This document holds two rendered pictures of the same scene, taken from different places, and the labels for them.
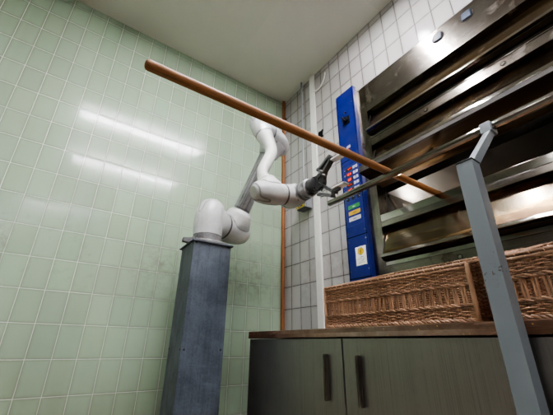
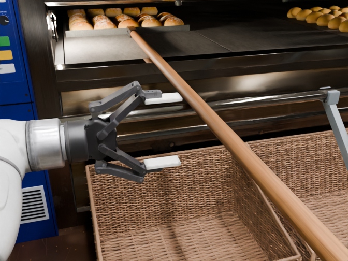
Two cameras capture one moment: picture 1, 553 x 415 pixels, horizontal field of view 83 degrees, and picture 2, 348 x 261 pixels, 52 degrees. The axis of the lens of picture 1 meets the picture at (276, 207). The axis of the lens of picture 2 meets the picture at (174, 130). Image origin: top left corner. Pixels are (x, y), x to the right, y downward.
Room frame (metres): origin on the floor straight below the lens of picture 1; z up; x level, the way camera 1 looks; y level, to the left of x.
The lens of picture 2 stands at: (0.92, 0.32, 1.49)
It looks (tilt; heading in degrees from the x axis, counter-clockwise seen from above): 26 degrees down; 288
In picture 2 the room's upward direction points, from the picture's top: straight up
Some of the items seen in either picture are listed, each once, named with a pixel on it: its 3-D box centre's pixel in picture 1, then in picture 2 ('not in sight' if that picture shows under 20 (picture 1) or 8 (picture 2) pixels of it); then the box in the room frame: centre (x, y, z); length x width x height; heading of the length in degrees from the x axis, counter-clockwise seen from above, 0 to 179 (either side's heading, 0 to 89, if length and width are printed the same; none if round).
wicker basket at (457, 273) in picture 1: (422, 289); (183, 225); (1.17, -0.54, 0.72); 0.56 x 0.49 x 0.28; 35
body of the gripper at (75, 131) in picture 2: (318, 183); (90, 139); (1.24, -0.18, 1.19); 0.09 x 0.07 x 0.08; 34
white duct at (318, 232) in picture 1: (316, 200); not in sight; (1.99, -0.28, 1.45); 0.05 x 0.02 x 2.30; 34
